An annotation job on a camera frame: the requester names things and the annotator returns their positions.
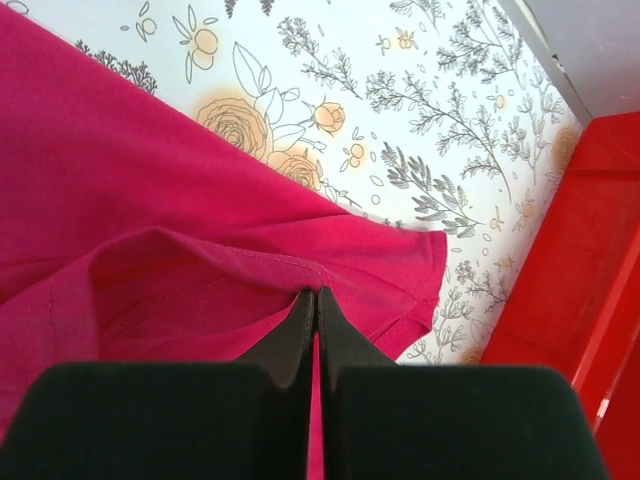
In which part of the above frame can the red plastic bin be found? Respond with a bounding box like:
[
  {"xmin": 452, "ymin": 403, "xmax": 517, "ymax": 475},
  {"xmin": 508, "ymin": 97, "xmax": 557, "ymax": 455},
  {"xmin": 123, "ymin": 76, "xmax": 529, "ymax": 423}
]
[{"xmin": 478, "ymin": 112, "xmax": 640, "ymax": 441}]

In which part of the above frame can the floral patterned table mat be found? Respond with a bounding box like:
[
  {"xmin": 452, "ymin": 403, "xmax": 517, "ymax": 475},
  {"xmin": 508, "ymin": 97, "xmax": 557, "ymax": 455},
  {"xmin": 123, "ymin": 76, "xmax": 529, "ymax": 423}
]
[{"xmin": 9, "ymin": 1, "xmax": 581, "ymax": 365}]

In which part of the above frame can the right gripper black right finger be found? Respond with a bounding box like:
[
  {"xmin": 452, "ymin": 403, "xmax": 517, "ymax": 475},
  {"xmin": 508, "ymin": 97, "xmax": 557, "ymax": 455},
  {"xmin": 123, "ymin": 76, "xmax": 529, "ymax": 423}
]
[{"xmin": 317, "ymin": 289, "xmax": 608, "ymax": 479}]

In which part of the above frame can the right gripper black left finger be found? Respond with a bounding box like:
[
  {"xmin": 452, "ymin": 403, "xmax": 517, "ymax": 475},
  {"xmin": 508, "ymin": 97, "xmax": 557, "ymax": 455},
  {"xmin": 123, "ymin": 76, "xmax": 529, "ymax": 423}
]
[{"xmin": 1, "ymin": 291, "xmax": 316, "ymax": 479}]

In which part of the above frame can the magenta t shirt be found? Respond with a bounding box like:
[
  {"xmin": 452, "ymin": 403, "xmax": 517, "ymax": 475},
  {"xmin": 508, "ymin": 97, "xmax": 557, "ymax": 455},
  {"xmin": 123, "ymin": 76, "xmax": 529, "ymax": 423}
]
[{"xmin": 1, "ymin": 7, "xmax": 446, "ymax": 479}]

